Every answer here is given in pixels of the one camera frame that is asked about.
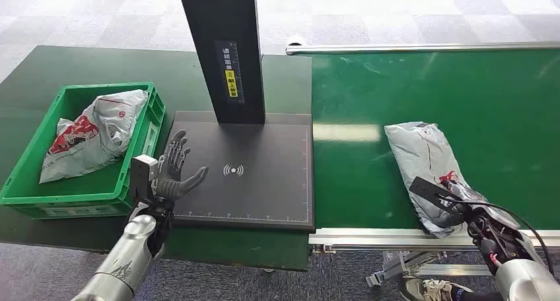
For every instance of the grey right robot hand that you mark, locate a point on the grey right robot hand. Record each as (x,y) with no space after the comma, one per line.
(455,216)

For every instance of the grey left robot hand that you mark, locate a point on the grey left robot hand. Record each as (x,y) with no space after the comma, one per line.
(168,183)

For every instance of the grey plastic mailer package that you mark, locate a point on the grey plastic mailer package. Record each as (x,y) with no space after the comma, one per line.
(422,154)

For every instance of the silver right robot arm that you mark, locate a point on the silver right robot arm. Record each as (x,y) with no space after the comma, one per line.
(520,273)

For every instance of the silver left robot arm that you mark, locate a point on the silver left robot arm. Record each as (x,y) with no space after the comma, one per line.
(127,255)

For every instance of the white red-printed mailer package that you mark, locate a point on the white red-printed mailer package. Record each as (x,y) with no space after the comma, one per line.
(96,133)

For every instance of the green conveyor belt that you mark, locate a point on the green conveyor belt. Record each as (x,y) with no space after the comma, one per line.
(437,89)

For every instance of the person's shoe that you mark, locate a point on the person's shoe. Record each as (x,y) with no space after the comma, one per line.
(426,289)

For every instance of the green plastic crate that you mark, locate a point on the green plastic crate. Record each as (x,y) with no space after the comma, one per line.
(26,189)

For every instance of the black scanner column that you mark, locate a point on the black scanner column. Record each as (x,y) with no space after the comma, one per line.
(227,19)

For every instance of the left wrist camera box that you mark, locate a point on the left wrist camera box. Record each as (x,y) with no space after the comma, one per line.
(142,176)

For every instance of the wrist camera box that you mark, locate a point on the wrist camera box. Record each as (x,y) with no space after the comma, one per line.
(431,192)
(142,176)

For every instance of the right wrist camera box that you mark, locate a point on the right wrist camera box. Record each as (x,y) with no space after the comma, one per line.
(431,192)

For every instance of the metal conveyor support bracket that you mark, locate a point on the metal conveyor support bracket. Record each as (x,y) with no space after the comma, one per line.
(407,266)

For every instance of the silver conveyor side rail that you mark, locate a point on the silver conveyor side rail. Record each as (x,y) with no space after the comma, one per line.
(415,48)
(372,238)

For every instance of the black scanner base plate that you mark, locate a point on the black scanner base plate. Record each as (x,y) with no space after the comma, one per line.
(262,181)

